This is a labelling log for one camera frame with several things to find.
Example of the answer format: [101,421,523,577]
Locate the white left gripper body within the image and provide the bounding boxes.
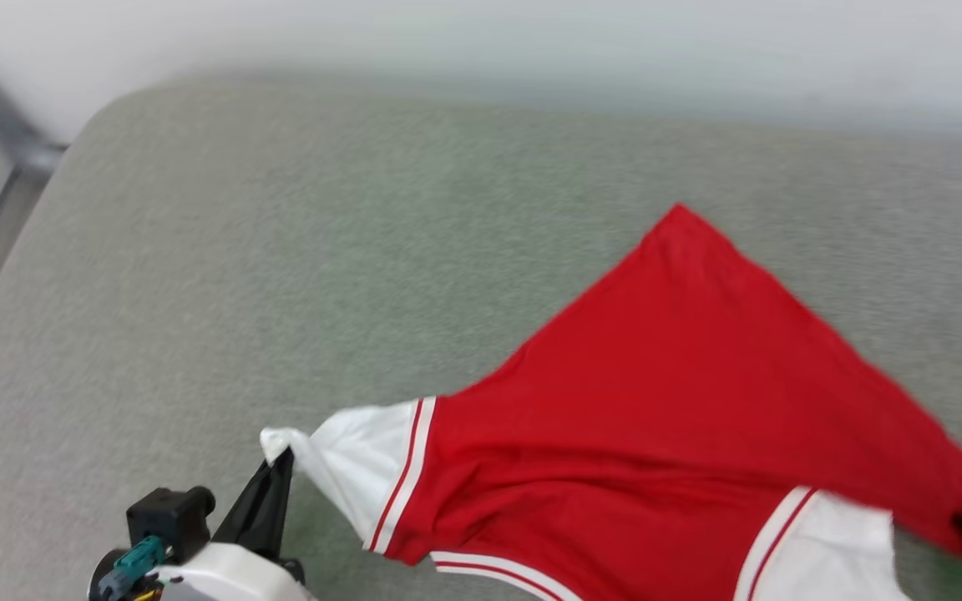
[147,543,319,601]

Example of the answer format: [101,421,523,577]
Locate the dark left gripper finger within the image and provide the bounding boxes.
[247,451,295,558]
[212,452,281,548]

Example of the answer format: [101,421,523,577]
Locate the red and white jersey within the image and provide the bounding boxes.
[260,203,962,601]

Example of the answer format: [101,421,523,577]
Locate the teal cable connector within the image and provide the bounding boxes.
[97,536,166,601]

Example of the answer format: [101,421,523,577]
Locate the grey metal frame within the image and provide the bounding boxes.
[0,23,69,322]

